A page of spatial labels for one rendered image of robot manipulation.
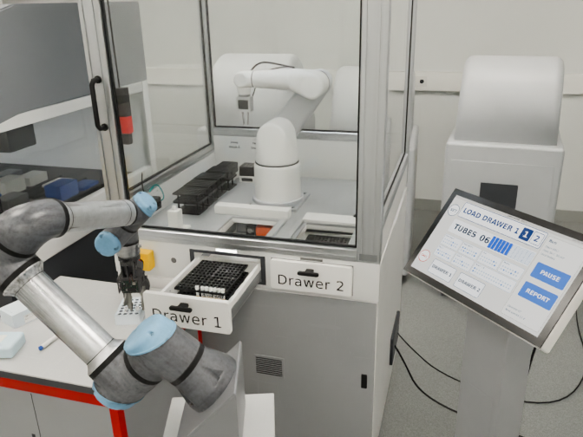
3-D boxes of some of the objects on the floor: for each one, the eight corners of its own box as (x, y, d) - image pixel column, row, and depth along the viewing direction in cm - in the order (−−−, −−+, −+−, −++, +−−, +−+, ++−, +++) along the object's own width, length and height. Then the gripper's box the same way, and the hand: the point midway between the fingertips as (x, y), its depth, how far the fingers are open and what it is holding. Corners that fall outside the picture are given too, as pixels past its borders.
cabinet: (374, 483, 222) (382, 303, 193) (140, 434, 250) (115, 271, 221) (400, 348, 307) (409, 209, 279) (224, 322, 335) (214, 194, 306)
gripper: (108, 262, 180) (116, 320, 187) (142, 260, 180) (150, 319, 188) (114, 251, 188) (122, 307, 195) (147, 249, 188) (154, 306, 196)
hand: (137, 305), depth 194 cm, fingers open, 3 cm apart
